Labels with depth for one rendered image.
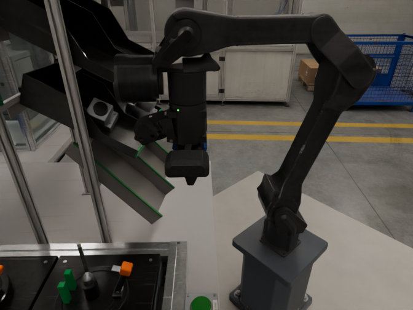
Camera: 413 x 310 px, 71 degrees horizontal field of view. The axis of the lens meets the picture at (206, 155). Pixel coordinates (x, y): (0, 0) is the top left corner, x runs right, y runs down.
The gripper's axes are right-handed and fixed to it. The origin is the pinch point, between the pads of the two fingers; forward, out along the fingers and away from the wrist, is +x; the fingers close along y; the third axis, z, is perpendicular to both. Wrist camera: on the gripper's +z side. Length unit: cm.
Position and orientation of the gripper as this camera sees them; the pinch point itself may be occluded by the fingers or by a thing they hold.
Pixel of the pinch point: (190, 167)
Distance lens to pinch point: 50.2
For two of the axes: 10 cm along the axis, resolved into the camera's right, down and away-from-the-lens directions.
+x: 0.0, 8.7, 4.9
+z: -10.0, 0.1, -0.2
